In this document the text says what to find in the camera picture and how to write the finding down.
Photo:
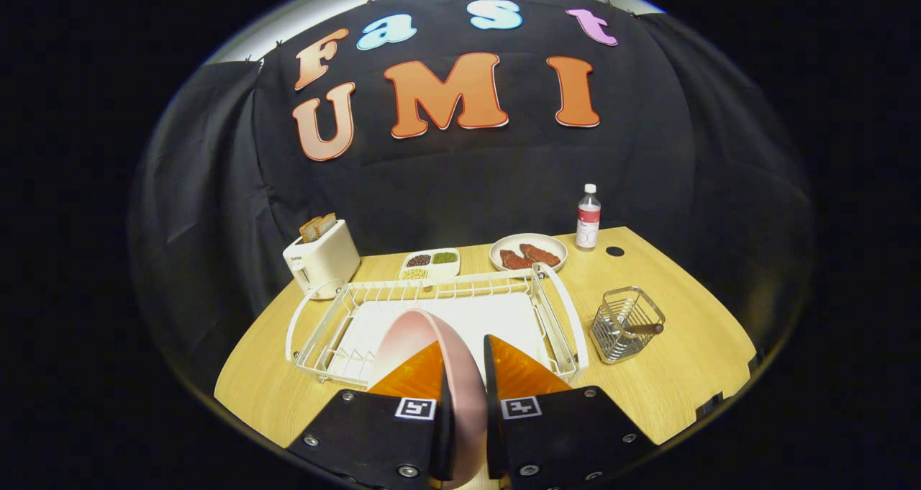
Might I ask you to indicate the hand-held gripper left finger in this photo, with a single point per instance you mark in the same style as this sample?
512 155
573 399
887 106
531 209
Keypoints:
360 432

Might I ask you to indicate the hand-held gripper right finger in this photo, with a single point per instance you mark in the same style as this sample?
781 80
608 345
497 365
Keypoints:
575 432

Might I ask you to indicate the pink plate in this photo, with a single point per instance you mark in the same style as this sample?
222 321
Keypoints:
469 411

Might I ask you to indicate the white divided spice dish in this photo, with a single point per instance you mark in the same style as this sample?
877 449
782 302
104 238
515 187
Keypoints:
430 265

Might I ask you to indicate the white plate with meat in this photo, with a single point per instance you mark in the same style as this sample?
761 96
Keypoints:
529 238

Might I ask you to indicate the black table clamp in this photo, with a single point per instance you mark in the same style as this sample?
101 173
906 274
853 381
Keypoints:
709 405

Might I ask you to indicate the white toaster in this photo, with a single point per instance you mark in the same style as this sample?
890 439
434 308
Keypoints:
327 260

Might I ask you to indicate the red meat piece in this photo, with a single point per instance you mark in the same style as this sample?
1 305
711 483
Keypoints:
514 260
541 255

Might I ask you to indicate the brown bread slice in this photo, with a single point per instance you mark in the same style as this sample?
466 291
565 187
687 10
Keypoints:
327 222
311 229

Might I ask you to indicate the clear bottle with red label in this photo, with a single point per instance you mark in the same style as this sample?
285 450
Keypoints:
588 220

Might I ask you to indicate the black backdrop cloth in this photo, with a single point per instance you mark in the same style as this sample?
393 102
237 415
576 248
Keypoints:
504 180

